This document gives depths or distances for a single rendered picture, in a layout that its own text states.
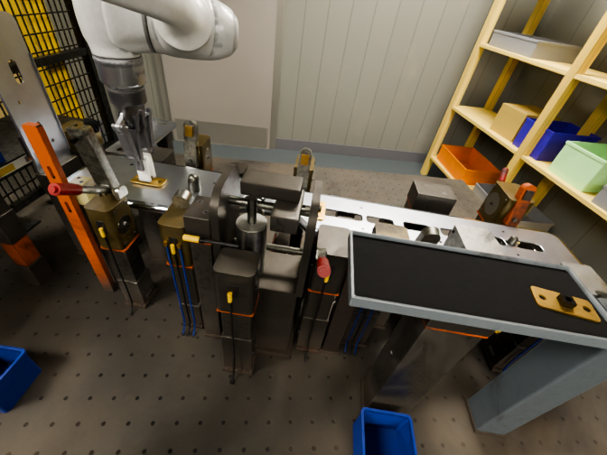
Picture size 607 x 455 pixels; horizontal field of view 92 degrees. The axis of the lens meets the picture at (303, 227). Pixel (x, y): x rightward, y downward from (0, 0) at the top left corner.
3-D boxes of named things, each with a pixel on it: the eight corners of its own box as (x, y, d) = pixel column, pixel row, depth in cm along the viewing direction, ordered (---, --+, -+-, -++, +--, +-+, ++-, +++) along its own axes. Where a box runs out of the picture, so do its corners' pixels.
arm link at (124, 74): (150, 54, 63) (155, 83, 67) (109, 47, 63) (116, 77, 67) (126, 62, 56) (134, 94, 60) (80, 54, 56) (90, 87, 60)
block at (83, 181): (132, 279, 91) (92, 176, 67) (126, 288, 88) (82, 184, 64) (121, 277, 91) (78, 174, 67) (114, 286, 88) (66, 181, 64)
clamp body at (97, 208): (159, 291, 89) (129, 194, 66) (142, 319, 81) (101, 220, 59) (137, 287, 89) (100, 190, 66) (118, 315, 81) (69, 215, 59)
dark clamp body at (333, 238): (322, 326, 87) (351, 228, 62) (319, 366, 78) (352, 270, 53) (297, 321, 87) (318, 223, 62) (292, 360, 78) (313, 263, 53)
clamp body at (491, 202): (463, 256, 119) (516, 180, 96) (475, 283, 109) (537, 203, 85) (443, 253, 119) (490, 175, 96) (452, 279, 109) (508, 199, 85)
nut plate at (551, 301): (587, 301, 43) (593, 297, 43) (601, 323, 40) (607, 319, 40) (527, 286, 44) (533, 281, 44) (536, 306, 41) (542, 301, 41)
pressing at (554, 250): (549, 228, 89) (553, 225, 88) (598, 287, 72) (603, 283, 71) (105, 153, 90) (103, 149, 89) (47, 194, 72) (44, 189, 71)
